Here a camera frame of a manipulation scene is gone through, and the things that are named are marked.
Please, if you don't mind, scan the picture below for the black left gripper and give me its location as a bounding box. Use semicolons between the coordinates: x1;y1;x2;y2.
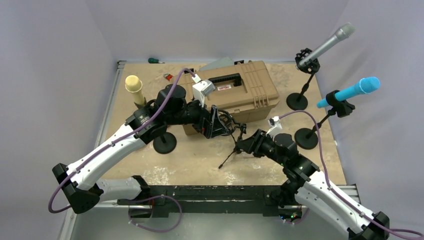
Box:
166;93;228;138

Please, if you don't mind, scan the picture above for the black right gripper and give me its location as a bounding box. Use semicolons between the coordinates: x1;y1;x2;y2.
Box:
236;128;286;166

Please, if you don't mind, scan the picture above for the black tripod shock mount stand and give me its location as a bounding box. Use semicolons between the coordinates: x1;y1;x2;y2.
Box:
218;109;247;169

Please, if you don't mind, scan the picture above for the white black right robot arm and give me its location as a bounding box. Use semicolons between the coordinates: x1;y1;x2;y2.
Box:
235;129;390;240

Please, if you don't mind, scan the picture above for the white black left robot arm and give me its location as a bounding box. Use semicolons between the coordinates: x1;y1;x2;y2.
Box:
52;84;231;214

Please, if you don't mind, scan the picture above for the black clip stand for blue microphone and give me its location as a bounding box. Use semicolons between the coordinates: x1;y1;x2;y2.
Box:
294;90;356;150

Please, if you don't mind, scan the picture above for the black stand for cream microphone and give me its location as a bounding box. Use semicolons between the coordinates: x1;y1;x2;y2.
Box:
133;99;177;154

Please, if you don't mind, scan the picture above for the cream yellow microphone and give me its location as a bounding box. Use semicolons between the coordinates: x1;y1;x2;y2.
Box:
125;75;146;106

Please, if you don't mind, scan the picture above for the blue microphone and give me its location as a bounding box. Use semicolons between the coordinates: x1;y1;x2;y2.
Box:
316;76;381;108

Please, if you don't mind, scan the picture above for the silver microphone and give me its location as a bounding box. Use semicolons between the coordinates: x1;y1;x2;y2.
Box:
299;22;356;67

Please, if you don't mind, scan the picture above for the tan plastic tool case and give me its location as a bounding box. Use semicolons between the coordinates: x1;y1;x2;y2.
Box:
170;60;281;136

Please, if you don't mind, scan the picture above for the grey flat sheet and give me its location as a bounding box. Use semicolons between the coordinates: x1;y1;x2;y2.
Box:
199;56;234;71

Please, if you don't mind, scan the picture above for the red small tool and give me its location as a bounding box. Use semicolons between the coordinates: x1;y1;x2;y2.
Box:
163;73;174;81

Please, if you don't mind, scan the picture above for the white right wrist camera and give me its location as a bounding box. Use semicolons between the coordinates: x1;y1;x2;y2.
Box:
266;115;283;139

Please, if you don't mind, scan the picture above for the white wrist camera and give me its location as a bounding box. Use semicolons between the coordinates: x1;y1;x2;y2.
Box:
266;115;283;139
192;74;216;107

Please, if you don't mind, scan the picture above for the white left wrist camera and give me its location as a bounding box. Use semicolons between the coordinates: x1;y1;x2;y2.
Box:
192;74;216;107

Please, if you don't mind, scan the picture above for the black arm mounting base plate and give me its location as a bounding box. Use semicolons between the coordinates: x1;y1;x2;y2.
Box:
117;185;307;221

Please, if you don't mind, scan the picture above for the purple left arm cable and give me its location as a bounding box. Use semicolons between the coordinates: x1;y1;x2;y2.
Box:
47;67;196;214

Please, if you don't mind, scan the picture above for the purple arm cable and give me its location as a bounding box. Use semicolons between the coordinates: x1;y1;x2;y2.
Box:
278;110;424;239
47;67;196;214

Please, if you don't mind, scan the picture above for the black shock mount round-base stand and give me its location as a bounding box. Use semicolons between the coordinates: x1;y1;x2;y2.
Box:
286;48;321;112

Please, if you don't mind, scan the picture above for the green screwdriver handle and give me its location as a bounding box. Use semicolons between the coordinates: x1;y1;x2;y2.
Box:
147;57;165;64

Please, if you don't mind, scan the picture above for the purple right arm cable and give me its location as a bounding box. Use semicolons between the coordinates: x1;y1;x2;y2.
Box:
278;110;424;239

